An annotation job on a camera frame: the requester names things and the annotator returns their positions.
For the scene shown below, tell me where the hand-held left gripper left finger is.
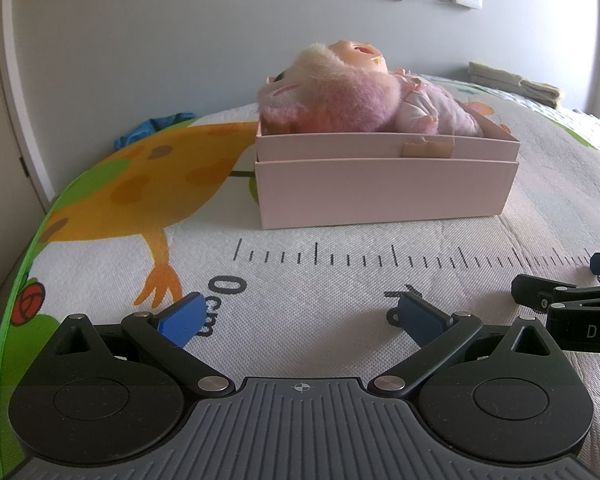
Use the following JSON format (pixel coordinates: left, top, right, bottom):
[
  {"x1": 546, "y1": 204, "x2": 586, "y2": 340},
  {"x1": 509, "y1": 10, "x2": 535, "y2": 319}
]
[{"x1": 52, "y1": 291, "x2": 236, "y2": 395}]

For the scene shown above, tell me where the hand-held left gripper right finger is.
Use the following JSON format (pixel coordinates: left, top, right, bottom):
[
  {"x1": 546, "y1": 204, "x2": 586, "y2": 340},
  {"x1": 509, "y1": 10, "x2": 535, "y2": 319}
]
[{"x1": 372, "y1": 292, "x2": 553, "y2": 395}]

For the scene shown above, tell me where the pink cardboard box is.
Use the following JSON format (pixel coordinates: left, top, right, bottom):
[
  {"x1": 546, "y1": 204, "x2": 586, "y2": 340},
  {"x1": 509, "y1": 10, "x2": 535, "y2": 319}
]
[{"x1": 254, "y1": 72, "x2": 522, "y2": 231}]

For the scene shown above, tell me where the pink doll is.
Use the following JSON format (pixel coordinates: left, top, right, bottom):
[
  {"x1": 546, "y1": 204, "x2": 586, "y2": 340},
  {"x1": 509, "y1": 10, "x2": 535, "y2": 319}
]
[{"x1": 257, "y1": 41, "x2": 485, "y2": 137}]

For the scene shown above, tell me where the printed play mat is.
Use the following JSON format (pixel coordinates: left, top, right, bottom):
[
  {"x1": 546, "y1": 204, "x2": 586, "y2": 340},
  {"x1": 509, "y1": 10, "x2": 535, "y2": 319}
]
[{"x1": 0, "y1": 72, "x2": 600, "y2": 480}]

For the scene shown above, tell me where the white quilted blanket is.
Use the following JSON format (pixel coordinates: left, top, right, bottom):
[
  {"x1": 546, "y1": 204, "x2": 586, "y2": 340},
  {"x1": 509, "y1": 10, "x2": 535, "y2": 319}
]
[{"x1": 520, "y1": 95, "x2": 600, "y2": 166}]

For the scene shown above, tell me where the blue cloth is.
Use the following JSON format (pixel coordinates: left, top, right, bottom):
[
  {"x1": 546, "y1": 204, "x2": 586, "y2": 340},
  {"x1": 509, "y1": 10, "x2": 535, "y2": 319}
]
[{"x1": 112, "y1": 112, "x2": 197, "y2": 151}]

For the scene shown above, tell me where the folded beige towel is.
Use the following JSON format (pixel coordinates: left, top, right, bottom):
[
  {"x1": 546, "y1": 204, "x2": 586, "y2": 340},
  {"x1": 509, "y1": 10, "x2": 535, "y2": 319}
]
[{"x1": 467, "y1": 61, "x2": 563, "y2": 108}]

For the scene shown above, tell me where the white door frame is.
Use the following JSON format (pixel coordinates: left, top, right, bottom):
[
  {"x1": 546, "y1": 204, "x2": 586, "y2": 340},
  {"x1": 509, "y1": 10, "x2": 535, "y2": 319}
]
[{"x1": 0, "y1": 0, "x2": 56, "y2": 211}]

